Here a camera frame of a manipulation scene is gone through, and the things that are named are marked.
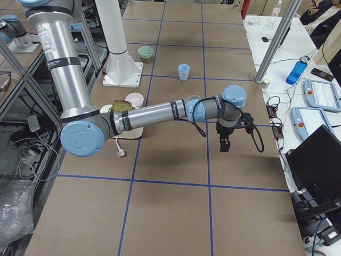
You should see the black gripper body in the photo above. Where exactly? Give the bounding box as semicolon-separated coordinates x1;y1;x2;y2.
216;113;253;143

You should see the blue cup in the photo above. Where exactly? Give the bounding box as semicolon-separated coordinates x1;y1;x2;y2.
178;63;190;81

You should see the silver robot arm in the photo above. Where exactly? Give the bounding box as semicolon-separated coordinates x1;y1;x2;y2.
21;1;255;157
1;14;40;54

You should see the teach pendant tablet near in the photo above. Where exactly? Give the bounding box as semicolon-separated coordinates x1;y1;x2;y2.
291;107;334;140

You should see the teach pendant tablet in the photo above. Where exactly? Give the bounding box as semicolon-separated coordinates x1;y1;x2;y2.
303;79;340;113
291;107;334;140

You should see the blue water bottle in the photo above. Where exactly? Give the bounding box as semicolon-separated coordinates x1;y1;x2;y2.
286;55;310;85

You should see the teach pendant tablet far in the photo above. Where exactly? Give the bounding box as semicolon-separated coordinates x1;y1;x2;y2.
303;79;340;113

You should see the black laptop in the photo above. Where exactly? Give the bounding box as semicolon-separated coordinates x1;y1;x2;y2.
285;125;340;200

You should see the cream toaster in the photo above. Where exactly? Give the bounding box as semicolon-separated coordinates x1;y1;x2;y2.
100;104;144;140

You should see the black smartphone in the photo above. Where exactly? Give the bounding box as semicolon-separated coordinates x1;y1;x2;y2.
311;68;334;82

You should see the pink bowl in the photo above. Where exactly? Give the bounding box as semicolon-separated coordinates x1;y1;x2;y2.
125;92;144;108

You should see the bread slice in toaster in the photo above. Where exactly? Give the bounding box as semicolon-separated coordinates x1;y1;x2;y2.
111;100;134;113

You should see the green bowl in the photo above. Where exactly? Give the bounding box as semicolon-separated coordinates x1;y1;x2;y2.
137;46;153;59

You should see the seated person in black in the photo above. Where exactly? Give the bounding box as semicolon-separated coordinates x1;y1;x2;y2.
300;1;340;82

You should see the clear plastic bag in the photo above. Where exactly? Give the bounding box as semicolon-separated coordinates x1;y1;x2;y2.
1;180;35;246

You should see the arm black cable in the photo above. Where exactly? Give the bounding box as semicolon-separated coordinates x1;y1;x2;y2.
191;96;265;154

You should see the white power plug cable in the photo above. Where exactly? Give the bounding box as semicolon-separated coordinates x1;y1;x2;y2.
115;138;128;158

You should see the aluminium frame post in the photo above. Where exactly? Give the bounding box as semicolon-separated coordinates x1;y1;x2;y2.
254;0;302;84

